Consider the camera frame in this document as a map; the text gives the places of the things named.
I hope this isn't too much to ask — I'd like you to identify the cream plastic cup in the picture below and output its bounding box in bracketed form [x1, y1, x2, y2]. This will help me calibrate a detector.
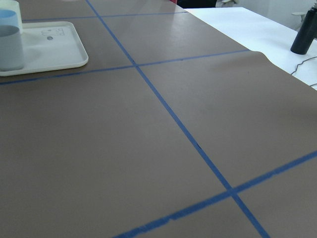
[0, 0, 20, 15]

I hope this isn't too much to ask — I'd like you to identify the grey plastic cup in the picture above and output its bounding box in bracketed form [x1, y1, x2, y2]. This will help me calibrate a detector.
[0, 25, 24, 71]

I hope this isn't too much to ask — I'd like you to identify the light blue cup rear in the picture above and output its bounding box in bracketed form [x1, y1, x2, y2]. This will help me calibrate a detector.
[0, 8, 23, 34]

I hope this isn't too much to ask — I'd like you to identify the white serving tray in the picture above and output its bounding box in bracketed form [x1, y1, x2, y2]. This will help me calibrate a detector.
[0, 21, 89, 77]

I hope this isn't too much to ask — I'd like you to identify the black water bottle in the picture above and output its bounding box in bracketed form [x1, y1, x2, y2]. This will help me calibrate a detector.
[290, 7, 317, 55]

